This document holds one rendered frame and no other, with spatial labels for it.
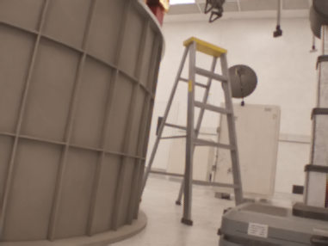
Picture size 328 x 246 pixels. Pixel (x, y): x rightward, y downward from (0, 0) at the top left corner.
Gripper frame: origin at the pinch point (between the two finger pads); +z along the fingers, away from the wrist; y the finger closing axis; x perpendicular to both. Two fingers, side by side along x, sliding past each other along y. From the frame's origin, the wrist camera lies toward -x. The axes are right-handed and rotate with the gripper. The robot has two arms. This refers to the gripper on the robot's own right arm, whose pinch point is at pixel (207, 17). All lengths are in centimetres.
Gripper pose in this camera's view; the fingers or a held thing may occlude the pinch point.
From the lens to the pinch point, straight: 170.6
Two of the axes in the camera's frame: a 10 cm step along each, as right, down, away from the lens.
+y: -4.0, -1.9, -9.0
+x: 7.2, 5.5, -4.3
